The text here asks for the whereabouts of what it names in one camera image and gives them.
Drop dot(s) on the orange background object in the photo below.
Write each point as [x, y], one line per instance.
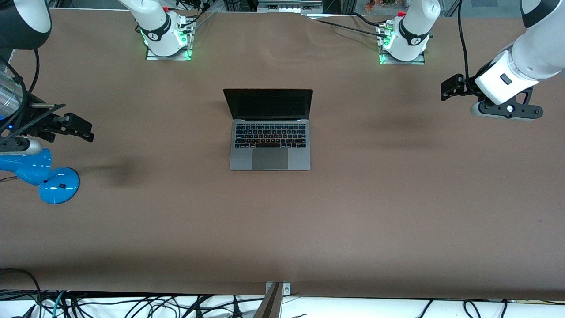
[370, 5]

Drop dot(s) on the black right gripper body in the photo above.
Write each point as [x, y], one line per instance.
[36, 118]

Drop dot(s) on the grey equipment box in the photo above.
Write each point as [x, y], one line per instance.
[289, 6]

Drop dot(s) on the blue desk lamp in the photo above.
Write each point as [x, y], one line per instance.
[55, 185]

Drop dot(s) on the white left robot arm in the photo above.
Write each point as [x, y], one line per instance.
[538, 48]

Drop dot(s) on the brown table cover sheet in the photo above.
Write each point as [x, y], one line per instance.
[397, 221]

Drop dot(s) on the grey metal post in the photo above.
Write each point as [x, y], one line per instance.
[270, 304]

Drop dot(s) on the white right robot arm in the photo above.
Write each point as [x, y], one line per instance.
[159, 31]

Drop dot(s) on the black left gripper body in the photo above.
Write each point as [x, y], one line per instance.
[468, 82]

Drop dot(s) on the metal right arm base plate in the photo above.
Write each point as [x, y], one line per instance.
[170, 56]

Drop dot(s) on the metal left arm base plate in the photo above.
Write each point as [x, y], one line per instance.
[419, 62]

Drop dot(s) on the grey laptop computer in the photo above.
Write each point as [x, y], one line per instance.
[270, 159]

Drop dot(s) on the silver mounting bracket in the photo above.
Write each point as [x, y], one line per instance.
[287, 288]

